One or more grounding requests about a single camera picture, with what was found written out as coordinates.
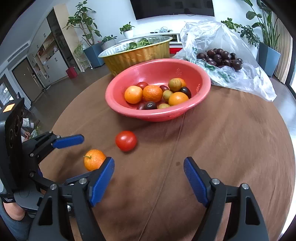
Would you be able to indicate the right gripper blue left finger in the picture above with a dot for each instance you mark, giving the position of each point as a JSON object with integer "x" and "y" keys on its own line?
{"x": 99, "y": 180}

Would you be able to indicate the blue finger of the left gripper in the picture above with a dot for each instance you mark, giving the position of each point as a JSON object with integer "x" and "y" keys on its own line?
{"x": 81, "y": 179}
{"x": 69, "y": 141}

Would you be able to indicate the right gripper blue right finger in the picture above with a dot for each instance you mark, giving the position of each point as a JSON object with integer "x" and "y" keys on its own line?
{"x": 195, "y": 177}

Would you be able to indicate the large front orange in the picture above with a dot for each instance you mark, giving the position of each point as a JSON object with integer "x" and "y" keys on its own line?
{"x": 177, "y": 98}

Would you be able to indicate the person's left hand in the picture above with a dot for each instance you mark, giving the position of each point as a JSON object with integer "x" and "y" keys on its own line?
{"x": 14, "y": 211}

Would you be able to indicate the red tomato on table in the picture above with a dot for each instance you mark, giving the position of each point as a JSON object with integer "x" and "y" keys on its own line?
{"x": 126, "y": 141}

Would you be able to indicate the brown tablecloth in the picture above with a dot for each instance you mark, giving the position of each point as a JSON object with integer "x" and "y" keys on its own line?
{"x": 235, "y": 136}

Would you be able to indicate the small red bin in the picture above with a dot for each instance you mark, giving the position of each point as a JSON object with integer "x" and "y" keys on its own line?
{"x": 71, "y": 72}

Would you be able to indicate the red tomato in basin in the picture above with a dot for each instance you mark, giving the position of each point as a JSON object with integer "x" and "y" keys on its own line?
{"x": 142, "y": 85}

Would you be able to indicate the wooden shelf cabinet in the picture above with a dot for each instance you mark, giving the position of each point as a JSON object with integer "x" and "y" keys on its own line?
{"x": 51, "y": 51}

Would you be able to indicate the white ribbed pot plant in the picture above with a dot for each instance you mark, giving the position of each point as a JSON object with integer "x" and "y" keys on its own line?
{"x": 108, "y": 41}

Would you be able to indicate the red plastic basin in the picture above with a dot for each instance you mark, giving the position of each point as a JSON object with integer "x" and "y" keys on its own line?
{"x": 158, "y": 72}

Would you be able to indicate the green vegetables in basin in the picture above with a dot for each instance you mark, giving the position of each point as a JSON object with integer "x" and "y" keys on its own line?
{"x": 141, "y": 43}

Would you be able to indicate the tall plant blue pot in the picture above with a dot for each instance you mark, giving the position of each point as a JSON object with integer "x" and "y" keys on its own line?
{"x": 83, "y": 21}

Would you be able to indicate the small plant white pot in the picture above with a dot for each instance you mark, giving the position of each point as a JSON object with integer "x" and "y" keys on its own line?
{"x": 127, "y": 30}

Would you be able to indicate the gold foil basin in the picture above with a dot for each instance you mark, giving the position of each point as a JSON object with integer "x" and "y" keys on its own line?
{"x": 118, "y": 59}

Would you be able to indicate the dark plums in bag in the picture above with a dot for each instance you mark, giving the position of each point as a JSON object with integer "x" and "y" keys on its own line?
{"x": 220, "y": 58}

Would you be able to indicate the right plant blue pot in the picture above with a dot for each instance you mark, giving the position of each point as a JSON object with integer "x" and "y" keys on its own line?
{"x": 268, "y": 56}

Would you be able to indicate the white tv console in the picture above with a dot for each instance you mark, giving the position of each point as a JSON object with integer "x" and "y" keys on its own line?
{"x": 175, "y": 42}

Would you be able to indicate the clear plastic bag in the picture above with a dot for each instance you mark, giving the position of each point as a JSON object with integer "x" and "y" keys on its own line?
{"x": 204, "y": 35}

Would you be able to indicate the black wall television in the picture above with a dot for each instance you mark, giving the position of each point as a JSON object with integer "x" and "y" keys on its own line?
{"x": 149, "y": 8}

